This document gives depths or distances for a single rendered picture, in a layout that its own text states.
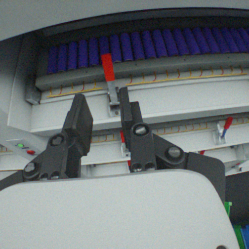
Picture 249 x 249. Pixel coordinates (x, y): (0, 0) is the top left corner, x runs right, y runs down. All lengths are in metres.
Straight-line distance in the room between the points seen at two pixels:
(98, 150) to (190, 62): 0.31
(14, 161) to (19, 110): 0.30
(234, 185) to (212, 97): 1.06
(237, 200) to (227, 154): 0.63
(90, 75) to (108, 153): 0.23
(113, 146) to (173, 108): 0.22
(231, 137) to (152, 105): 0.31
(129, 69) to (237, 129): 0.38
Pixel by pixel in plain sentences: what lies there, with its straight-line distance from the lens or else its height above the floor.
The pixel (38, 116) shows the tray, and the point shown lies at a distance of 0.29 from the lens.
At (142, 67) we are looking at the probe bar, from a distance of 0.24.
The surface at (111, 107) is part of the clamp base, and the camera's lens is 0.23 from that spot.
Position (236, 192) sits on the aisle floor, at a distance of 1.28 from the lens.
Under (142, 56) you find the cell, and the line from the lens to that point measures 0.26.
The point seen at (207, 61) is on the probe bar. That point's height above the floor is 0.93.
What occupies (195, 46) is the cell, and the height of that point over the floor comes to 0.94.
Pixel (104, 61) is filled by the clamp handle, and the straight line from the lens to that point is 0.19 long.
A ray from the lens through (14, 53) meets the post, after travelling 0.30.
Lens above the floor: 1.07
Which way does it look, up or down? 56 degrees down
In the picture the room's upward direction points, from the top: 10 degrees counter-clockwise
